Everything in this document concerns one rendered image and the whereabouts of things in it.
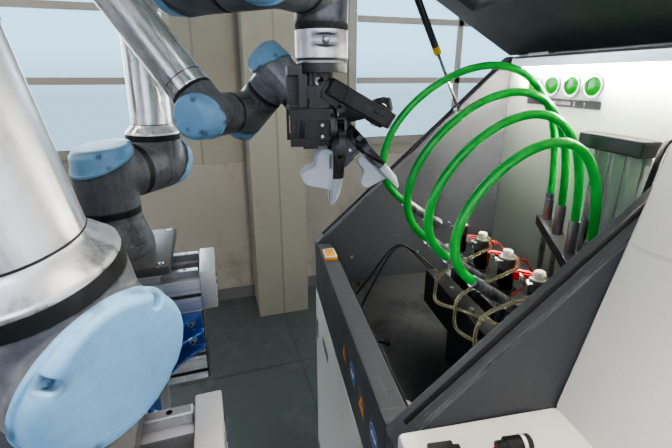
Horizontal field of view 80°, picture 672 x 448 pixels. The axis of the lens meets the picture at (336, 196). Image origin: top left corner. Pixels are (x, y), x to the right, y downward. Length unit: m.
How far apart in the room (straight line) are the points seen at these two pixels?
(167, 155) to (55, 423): 0.73
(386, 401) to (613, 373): 0.29
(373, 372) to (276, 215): 1.71
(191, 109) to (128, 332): 0.45
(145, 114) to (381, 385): 0.72
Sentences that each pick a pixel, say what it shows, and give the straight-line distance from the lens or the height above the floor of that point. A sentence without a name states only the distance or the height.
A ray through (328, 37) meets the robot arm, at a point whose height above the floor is 1.45.
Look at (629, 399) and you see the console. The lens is 0.59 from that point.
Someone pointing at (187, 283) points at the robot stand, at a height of 0.97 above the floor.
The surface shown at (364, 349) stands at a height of 0.95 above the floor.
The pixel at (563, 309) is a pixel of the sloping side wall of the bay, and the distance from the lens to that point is 0.58.
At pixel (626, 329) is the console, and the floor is 1.12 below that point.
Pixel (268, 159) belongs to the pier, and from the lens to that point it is 2.22.
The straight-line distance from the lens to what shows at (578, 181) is 0.77.
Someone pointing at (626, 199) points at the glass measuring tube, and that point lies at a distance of 0.90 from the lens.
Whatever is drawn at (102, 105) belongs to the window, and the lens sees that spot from 2.48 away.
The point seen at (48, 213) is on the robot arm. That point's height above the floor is 1.32.
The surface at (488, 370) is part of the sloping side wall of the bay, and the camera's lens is 0.57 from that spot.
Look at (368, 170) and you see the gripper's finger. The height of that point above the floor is 1.23.
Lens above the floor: 1.40
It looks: 17 degrees down
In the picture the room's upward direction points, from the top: straight up
